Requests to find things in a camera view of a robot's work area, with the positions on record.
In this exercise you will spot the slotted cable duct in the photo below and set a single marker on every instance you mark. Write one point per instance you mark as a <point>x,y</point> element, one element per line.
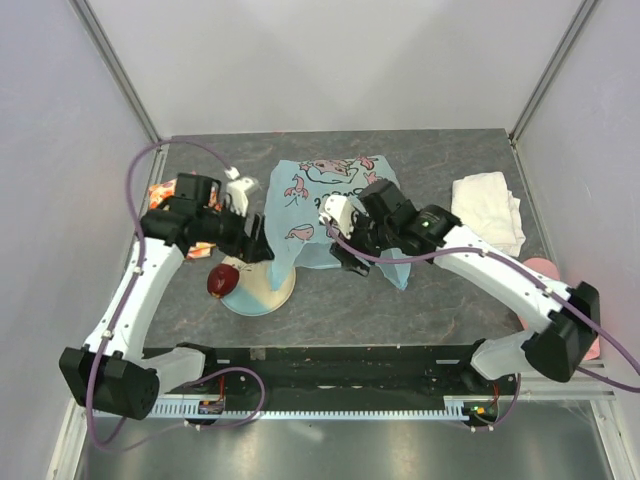
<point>196,408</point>

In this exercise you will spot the red fake apple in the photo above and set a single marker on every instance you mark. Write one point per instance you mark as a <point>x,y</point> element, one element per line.
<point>222,280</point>

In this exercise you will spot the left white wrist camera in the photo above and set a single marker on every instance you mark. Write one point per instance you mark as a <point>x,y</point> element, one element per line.
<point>238,190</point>

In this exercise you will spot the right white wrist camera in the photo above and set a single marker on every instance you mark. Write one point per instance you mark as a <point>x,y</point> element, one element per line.
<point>338,211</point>

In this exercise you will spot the white folded cloth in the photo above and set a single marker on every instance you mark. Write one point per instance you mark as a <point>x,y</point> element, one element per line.
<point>488,207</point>

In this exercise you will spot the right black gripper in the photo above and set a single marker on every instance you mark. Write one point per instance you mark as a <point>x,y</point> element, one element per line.
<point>345,251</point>

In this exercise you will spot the right aluminium frame post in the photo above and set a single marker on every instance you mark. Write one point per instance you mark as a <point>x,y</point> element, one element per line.
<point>563,49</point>

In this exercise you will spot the cream and blue plate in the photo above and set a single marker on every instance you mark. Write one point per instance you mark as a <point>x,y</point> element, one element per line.
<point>253,295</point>

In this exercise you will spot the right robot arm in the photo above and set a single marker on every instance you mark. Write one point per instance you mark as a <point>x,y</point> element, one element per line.
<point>561,320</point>

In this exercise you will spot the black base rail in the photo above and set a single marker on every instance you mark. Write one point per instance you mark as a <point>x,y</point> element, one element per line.
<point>428,370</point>

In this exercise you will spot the left aluminium frame post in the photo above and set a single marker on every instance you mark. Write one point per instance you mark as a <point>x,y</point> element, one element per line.
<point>107,52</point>

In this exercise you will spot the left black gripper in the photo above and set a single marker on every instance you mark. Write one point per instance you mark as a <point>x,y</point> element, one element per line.
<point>256,251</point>

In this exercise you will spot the aluminium frame post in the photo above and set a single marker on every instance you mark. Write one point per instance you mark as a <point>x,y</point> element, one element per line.
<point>107,52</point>
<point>563,49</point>

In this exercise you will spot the floral orange napkin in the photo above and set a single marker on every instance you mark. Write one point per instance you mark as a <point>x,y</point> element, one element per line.
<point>160,192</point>

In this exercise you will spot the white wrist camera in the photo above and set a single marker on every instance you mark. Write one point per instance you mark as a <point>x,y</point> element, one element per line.
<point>238,190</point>
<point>338,211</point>

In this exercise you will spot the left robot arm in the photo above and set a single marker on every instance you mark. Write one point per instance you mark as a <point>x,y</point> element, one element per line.
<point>108,372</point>

